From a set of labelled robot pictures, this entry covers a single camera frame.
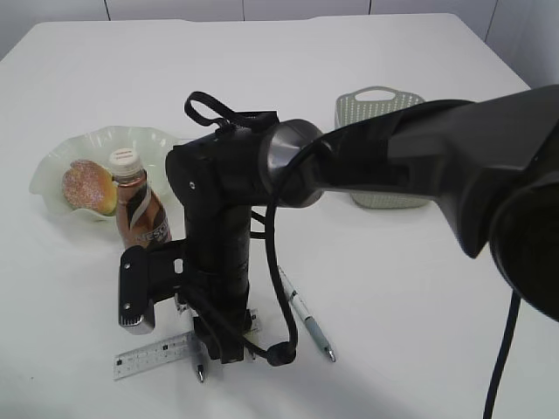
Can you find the pale green plastic basket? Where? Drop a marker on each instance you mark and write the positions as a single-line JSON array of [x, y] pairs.
[[371, 102]]

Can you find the pale green wavy plate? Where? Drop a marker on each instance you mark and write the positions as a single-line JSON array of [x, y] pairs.
[[151, 144]]

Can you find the blue white pen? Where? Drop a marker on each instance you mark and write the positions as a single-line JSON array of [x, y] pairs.
[[308, 320]]

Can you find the brown coffee bottle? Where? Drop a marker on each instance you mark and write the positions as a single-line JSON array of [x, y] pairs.
[[140, 216]]

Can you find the grey grip pen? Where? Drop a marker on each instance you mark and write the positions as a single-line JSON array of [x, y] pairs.
[[197, 361]]

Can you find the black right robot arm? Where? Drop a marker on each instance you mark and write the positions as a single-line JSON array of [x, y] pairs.
[[491, 167]]

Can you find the transparent plastic ruler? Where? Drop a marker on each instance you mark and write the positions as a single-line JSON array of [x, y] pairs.
[[176, 348]]

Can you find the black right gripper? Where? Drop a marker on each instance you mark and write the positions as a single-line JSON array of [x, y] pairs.
[[220, 330]]

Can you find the sugared bread roll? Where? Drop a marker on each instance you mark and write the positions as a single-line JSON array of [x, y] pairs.
[[87, 185]]

